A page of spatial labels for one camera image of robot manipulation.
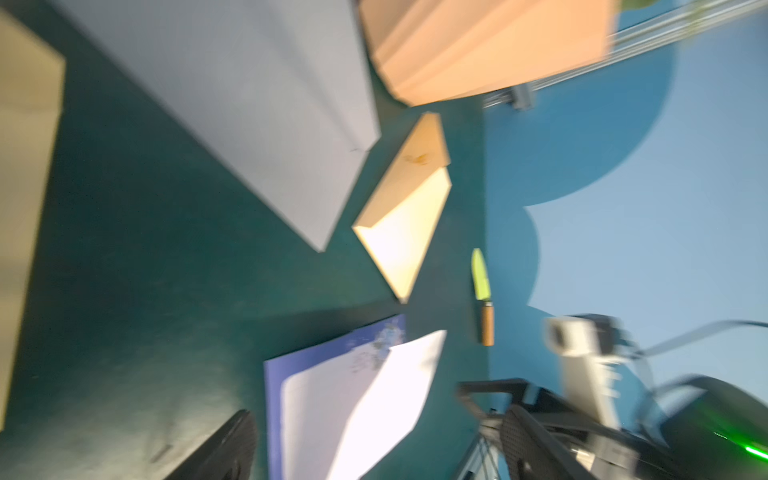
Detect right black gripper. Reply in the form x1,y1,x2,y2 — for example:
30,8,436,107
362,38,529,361
455,378,666,479

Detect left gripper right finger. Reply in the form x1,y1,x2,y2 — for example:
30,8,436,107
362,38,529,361
500,405,594,480

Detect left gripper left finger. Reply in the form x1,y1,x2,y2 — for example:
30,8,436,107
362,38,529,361
166,409,257,480

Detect blue floral letter paper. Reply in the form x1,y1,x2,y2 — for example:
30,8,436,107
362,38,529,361
264,314,447,479

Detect small yellow envelope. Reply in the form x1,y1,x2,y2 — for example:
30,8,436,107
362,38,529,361
353,112,452,304

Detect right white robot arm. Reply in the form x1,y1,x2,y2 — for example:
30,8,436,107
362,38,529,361
456,376,767,479

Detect grey envelope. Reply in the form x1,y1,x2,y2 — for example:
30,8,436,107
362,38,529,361
56,0,380,252

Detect large yellow envelope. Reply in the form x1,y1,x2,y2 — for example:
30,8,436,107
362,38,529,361
1,10,66,419

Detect green toy shovel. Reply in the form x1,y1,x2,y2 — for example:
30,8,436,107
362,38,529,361
471,248,495,347

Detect peach flower pot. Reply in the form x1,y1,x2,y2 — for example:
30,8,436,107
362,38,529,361
358,0,621,106

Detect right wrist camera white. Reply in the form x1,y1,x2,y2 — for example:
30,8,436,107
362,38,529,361
544,314,623,429

